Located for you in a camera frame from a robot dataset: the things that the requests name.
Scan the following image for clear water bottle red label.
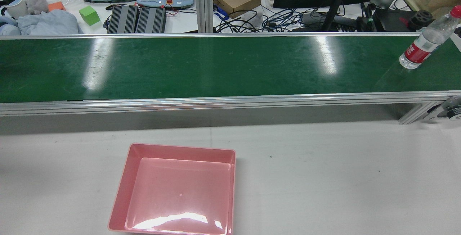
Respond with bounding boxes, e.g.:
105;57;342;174
399;5;461;70

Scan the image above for pink plastic basket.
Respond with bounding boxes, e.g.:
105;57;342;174
108;143;237;235

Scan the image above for pale blue round object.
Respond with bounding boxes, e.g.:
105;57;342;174
0;15;21;36

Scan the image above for green conveyor belt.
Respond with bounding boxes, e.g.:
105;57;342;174
0;32;461;125

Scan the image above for aluminium profile beam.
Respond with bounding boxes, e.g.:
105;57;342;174
194;0;214;33

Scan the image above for grey ribbed power box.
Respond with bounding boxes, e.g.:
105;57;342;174
135;6;167;34
107;5;140;34

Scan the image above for black monitor stand pole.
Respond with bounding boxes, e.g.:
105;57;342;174
322;0;352;32

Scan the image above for green foam cube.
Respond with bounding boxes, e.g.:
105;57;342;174
79;5;101;26

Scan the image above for black electronics box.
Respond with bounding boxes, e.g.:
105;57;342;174
373;8;415;32

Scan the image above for pale blue cloth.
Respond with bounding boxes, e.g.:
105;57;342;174
17;9;84;36

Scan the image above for grey plush toy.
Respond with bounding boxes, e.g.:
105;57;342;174
27;0;49;15

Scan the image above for white conveyor speed controller box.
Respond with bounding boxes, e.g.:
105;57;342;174
423;96;461;123

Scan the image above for white cup black band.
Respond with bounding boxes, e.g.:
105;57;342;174
0;0;28;19

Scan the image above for black cable tangle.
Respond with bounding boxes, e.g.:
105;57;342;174
214;9;268;33

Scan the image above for blue cable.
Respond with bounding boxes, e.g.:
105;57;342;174
261;8;307;30

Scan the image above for red wire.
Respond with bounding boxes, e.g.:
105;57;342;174
135;2;178;17

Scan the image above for black round part red wires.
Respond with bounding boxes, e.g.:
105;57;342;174
409;10;434;30

